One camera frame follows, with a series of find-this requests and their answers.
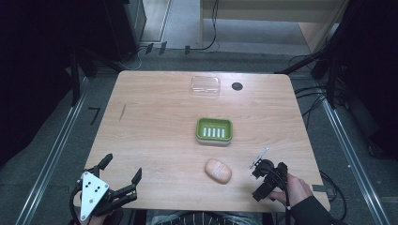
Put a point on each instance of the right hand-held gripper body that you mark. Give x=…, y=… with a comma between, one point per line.
x=269, y=173

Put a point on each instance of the clear plastic lid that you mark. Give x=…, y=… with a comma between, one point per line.
x=205, y=85

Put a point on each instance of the peach soap bar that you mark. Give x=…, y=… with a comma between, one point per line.
x=218, y=171

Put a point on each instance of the black angled floor tape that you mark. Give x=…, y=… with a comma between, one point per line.
x=94, y=114

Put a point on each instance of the metal floor rail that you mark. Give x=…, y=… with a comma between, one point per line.
x=353, y=162
x=51, y=156

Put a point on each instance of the light wooden desk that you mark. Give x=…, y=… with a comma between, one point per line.
x=269, y=12

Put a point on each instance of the person's right hand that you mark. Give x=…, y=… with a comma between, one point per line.
x=294, y=189

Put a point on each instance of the person's left hand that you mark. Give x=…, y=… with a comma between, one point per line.
x=94, y=220

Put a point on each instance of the green soap dish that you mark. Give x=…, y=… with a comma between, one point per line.
x=214, y=131

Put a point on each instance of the grey tape strip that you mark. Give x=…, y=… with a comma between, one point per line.
x=318, y=188

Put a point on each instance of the black cabinet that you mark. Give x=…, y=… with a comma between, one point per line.
x=123, y=28

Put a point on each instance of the black round table cap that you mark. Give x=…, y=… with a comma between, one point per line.
x=237, y=86

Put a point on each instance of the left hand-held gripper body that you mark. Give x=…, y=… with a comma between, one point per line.
x=94, y=190

